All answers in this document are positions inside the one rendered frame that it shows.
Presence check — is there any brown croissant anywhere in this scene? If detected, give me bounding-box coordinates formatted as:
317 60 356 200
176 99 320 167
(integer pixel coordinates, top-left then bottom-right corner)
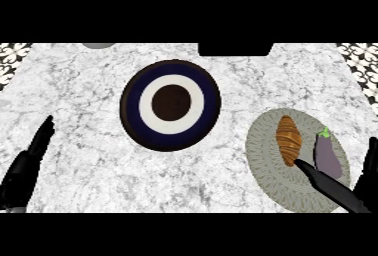
274 115 303 168

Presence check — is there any grey round object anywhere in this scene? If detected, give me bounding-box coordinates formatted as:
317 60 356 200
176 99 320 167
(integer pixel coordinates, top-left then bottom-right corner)
81 43 118 50

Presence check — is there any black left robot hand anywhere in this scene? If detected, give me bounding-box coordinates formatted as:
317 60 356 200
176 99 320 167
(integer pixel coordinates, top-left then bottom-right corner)
0 115 56 212

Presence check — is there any purple eggplant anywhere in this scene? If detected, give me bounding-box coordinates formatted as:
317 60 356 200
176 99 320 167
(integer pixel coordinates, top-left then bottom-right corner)
313 126 344 180

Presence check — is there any black appliance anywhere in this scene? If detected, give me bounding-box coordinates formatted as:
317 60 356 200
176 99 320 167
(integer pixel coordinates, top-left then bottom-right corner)
198 43 274 57

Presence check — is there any navy and white round plate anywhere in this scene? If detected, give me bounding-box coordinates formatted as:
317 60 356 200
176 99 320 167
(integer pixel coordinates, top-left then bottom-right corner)
118 59 223 153

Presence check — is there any grey woven round placemat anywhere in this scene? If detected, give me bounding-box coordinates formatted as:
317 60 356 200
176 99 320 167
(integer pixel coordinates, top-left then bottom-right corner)
245 107 351 214

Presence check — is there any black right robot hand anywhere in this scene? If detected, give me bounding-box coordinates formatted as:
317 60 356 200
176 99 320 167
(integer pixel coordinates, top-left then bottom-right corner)
292 136 378 214

